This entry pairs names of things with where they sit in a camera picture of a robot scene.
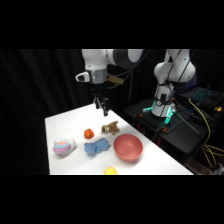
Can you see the small yellow object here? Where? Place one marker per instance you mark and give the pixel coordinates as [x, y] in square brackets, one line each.
[218, 108]

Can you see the red ball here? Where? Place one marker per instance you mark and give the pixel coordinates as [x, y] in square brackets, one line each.
[89, 133]

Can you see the yellowish wrist-mounted board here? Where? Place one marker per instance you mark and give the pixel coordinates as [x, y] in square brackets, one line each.
[116, 79]

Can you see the pink bowl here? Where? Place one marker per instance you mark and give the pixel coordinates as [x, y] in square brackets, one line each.
[128, 148]

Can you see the black laptop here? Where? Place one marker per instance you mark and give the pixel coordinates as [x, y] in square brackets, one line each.
[204, 95]

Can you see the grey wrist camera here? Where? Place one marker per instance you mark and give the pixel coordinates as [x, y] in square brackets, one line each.
[83, 77]

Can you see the brown plush toy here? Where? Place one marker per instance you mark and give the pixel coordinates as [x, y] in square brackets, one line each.
[111, 127]

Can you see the yellow ball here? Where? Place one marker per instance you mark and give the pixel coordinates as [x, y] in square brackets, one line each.
[110, 171]

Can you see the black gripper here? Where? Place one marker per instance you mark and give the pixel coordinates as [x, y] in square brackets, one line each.
[99, 89]

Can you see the multicoloured toy in clear bag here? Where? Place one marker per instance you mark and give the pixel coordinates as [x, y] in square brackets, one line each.
[64, 146]

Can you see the blue crumpled cloth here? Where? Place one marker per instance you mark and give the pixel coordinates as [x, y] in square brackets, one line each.
[96, 147]

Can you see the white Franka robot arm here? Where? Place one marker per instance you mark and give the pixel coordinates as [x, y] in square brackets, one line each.
[173, 71]

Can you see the black robot stand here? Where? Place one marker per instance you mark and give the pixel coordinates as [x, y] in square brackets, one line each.
[180, 133]

